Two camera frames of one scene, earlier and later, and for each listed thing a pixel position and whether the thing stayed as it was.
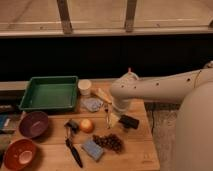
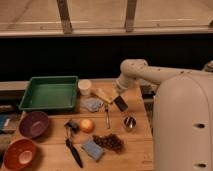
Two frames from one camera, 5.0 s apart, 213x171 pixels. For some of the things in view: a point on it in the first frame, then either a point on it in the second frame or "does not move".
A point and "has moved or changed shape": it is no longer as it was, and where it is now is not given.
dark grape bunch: x=109 y=141 does not move
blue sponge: x=93 y=149 does not move
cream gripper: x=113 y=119 -> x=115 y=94
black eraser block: x=129 y=121 has moved or changed shape
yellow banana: x=103 y=95 does not move
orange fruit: x=87 y=126 does not move
